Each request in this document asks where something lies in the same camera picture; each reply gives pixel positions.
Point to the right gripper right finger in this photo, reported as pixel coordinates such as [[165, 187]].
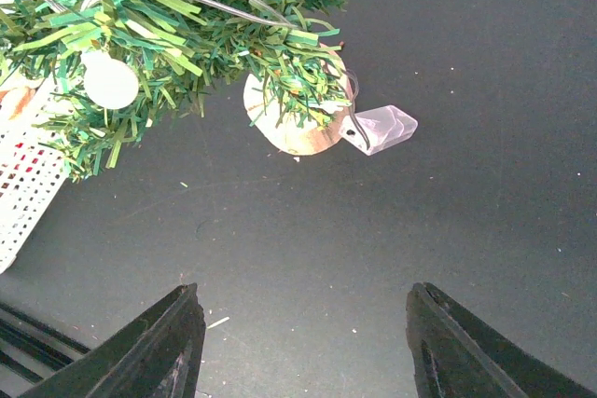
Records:
[[456, 354]]

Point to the small green christmas tree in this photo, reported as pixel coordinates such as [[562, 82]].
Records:
[[120, 65]]

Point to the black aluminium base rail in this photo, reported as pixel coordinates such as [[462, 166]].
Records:
[[32, 351]]

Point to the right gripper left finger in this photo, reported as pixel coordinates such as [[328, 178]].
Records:
[[158, 354]]

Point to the white perforated plastic basket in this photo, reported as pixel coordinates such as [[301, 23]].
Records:
[[31, 173]]

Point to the clear light battery box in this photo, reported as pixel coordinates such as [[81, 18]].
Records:
[[374, 130]]

